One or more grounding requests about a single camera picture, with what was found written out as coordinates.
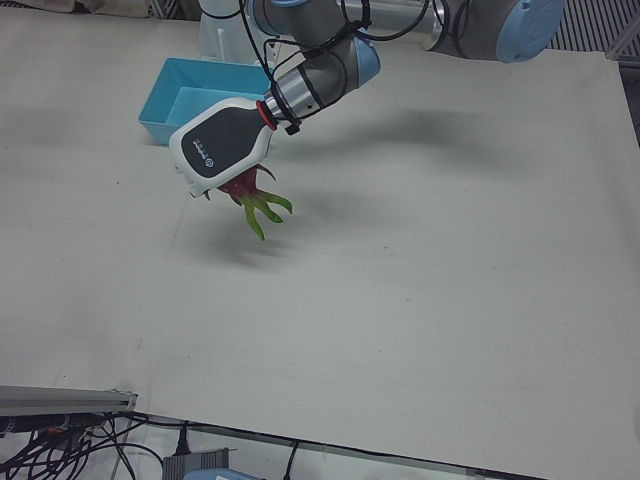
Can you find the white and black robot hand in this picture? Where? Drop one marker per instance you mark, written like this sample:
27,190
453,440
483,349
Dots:
220,142

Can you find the pink dragon fruit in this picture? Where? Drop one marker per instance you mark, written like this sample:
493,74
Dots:
240,192

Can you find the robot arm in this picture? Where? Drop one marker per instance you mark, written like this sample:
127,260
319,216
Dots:
325,75

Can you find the light blue plastic bin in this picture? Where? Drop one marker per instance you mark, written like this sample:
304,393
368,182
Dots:
170,107

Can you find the grey finned heatsink box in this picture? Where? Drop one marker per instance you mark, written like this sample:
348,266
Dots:
197,462

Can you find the aluminium frame profile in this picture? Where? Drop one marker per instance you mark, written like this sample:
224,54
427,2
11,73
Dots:
60,400

